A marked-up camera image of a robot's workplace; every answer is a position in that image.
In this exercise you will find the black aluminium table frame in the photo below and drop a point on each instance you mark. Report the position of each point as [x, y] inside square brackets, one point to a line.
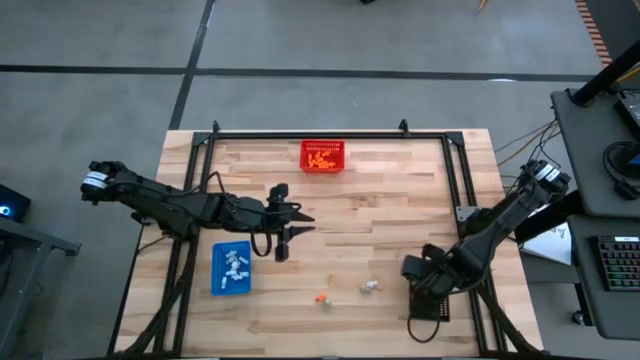
[325, 135]

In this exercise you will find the grey desk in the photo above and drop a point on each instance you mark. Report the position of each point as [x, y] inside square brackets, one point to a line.
[585, 150]
[582, 280]

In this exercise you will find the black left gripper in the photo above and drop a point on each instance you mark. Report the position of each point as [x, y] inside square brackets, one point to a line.
[277, 225]

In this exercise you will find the black plastic basket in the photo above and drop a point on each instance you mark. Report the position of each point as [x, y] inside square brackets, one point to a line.
[430, 312]

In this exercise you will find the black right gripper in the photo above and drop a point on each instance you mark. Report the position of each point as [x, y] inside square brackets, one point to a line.
[435, 277]

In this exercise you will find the backlit black keyboard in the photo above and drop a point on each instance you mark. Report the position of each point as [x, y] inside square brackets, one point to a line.
[620, 265]

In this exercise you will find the blue plastic basket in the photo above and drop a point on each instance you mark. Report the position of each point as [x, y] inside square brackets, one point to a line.
[240, 287]

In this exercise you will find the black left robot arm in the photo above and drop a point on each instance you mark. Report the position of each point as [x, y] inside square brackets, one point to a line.
[165, 202]

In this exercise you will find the black round stand base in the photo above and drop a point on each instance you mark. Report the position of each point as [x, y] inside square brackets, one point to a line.
[617, 150]

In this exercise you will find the black mat, orange striped edge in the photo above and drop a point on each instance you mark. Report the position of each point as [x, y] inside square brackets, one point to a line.
[620, 25]

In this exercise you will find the grey metal side table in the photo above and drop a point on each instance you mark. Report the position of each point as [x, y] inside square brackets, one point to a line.
[40, 240]

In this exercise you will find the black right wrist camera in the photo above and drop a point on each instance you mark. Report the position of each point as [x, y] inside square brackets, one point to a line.
[411, 267]

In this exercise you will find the white paper sheet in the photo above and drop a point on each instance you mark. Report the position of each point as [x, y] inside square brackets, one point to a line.
[552, 245]

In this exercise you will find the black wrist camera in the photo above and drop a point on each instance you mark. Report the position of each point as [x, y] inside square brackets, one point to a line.
[411, 267]
[278, 192]

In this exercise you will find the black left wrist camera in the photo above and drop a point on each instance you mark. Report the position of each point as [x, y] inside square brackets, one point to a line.
[278, 192]

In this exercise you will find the black box, blue light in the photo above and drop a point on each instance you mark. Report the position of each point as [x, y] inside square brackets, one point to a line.
[17, 202]

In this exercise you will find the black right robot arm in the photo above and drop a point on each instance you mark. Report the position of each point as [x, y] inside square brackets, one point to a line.
[500, 225]

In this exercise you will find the black caster wheel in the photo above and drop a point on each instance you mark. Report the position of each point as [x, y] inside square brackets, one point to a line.
[577, 317]

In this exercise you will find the black diagonal pole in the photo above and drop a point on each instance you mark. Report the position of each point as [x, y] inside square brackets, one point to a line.
[605, 77]

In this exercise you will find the red plastic basket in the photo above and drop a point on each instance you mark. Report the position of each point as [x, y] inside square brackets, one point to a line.
[306, 167]

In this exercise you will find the silver mounting bracket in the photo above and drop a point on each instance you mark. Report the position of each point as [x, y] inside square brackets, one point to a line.
[464, 214]

